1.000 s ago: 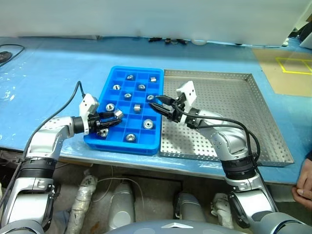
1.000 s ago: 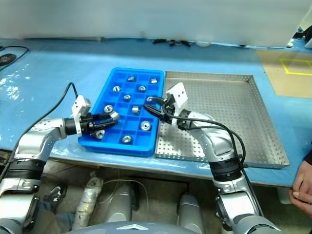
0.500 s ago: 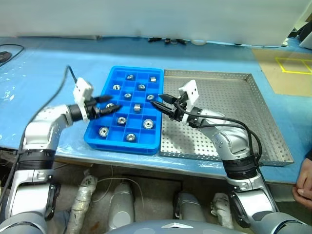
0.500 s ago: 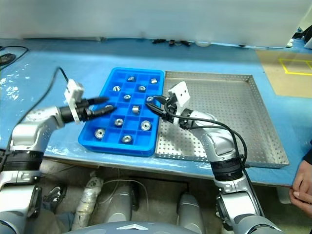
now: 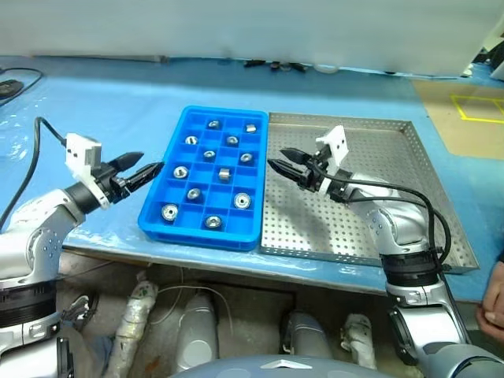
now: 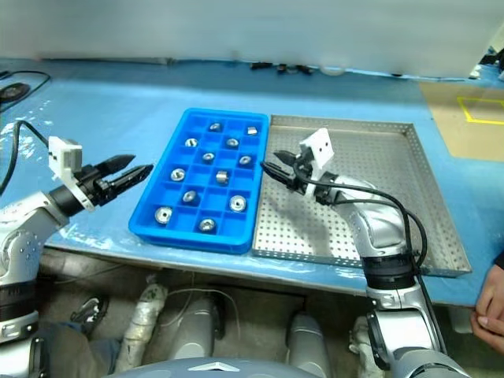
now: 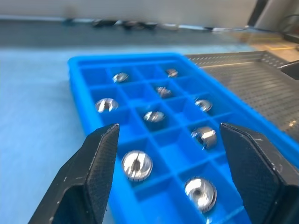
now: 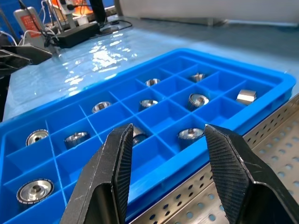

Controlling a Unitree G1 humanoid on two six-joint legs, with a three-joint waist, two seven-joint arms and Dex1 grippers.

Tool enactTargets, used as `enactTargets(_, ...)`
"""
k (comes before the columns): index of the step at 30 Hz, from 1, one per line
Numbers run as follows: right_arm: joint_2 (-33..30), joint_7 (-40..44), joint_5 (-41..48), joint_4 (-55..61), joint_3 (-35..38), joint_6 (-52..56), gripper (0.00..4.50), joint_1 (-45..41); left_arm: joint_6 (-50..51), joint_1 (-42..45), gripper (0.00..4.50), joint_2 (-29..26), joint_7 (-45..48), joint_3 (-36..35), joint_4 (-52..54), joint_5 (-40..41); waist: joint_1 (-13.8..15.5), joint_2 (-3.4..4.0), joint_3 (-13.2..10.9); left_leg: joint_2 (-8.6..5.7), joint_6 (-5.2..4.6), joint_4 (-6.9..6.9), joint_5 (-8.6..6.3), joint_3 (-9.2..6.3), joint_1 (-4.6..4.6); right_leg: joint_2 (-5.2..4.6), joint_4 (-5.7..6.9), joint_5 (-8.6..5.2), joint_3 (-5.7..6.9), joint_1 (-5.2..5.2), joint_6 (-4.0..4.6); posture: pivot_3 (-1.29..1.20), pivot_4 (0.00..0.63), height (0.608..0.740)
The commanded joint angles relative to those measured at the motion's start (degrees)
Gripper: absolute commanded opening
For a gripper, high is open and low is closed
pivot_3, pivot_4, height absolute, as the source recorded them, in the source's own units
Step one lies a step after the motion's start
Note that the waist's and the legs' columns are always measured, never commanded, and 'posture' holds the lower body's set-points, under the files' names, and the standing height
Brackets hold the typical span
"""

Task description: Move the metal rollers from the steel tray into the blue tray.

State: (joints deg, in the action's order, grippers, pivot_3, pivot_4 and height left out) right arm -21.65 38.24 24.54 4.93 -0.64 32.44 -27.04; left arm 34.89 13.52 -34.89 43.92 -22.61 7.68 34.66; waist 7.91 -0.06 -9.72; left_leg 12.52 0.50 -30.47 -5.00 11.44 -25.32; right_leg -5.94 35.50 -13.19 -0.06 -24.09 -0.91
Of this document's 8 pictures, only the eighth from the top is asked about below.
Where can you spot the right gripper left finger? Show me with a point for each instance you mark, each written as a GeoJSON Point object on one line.
{"type": "Point", "coordinates": [98, 177]}

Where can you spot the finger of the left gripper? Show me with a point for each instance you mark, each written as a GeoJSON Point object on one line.
{"type": "Point", "coordinates": [32, 54]}
{"type": "Point", "coordinates": [12, 63]}

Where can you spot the perforated metal tray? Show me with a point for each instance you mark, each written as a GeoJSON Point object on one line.
{"type": "Point", "coordinates": [268, 140]}

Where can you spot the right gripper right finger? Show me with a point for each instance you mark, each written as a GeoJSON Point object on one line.
{"type": "Point", "coordinates": [236, 177]}

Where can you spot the white metal stand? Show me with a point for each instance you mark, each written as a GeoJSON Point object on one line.
{"type": "Point", "coordinates": [67, 17]}

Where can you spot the black upright post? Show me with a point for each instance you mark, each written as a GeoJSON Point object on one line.
{"type": "Point", "coordinates": [98, 10]}

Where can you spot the white device with red label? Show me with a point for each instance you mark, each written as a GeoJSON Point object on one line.
{"type": "Point", "coordinates": [26, 23]}

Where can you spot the black power strip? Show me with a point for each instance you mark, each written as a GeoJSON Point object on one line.
{"type": "Point", "coordinates": [77, 36]}

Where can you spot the blue compartment tray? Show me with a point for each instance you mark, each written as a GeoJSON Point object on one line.
{"type": "Point", "coordinates": [163, 116]}

